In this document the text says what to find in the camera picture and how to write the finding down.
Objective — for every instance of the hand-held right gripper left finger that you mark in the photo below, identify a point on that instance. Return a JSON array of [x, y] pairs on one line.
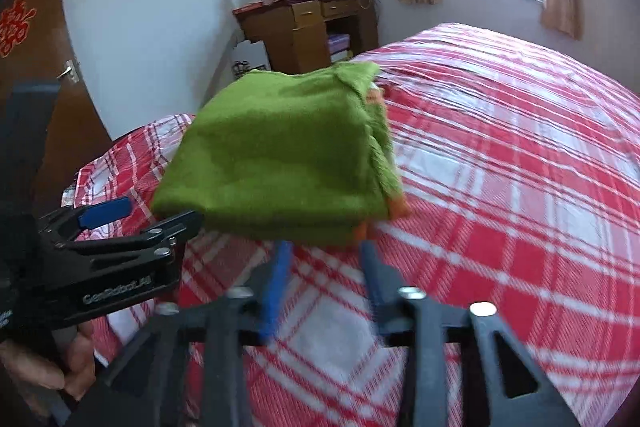
[[275, 292]]

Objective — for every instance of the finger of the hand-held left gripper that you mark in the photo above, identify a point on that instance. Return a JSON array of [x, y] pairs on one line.
[[170, 227], [107, 209]]

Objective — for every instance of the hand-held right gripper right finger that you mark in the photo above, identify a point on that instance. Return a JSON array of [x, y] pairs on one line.
[[372, 277]]

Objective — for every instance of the green striped knit sweater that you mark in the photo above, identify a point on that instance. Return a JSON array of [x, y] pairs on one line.
[[280, 147]]

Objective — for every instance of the person's left hand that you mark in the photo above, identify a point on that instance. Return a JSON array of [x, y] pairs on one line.
[[45, 372]]

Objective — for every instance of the red plaid quilt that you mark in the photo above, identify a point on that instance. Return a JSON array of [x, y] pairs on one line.
[[130, 157]]

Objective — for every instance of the brown wooden door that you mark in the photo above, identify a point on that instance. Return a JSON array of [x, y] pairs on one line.
[[40, 107]]

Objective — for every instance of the bed with red plaid sheet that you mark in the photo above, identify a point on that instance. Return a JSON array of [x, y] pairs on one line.
[[500, 157]]

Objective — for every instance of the white paper bag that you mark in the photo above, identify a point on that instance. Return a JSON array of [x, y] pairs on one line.
[[250, 57]]

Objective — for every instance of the red paper door decoration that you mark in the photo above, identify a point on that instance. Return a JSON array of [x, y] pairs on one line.
[[15, 27]]

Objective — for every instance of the brown wooden desk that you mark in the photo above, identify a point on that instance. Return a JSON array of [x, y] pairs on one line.
[[290, 42]]

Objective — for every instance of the purple box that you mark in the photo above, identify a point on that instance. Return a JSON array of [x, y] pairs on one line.
[[338, 42]]

